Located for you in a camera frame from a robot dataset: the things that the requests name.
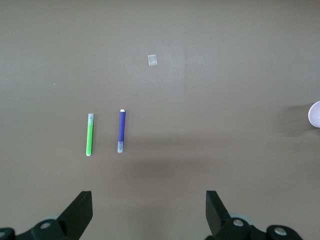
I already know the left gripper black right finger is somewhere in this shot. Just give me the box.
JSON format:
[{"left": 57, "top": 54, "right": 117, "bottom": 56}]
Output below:
[{"left": 205, "top": 190, "right": 305, "bottom": 240}]

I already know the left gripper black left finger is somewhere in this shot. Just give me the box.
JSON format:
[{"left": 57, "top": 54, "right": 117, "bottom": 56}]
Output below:
[{"left": 0, "top": 190, "right": 94, "bottom": 240}]

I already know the purple pen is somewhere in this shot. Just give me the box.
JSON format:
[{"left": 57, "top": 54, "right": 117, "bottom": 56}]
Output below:
[{"left": 116, "top": 109, "right": 127, "bottom": 154}]

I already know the green pen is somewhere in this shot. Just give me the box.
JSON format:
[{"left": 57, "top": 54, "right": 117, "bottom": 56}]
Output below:
[{"left": 85, "top": 113, "right": 95, "bottom": 157}]

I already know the pink plastic cup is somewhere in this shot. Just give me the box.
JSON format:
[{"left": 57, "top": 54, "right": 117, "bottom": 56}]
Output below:
[{"left": 307, "top": 100, "right": 320, "bottom": 129}]

